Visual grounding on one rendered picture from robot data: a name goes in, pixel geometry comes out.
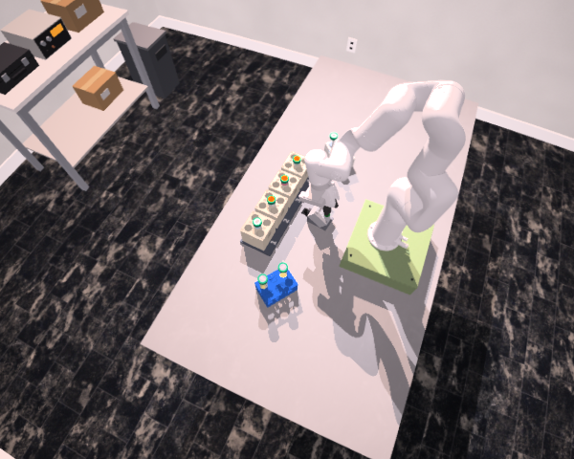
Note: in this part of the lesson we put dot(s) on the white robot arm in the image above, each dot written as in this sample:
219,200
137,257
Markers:
433,191

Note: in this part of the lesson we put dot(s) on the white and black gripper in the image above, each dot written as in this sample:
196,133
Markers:
329,195

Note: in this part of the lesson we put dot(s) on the white tube rack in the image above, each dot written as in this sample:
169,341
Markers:
326,147

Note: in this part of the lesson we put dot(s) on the blue tube rack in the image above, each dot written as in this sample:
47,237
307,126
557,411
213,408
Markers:
275,286

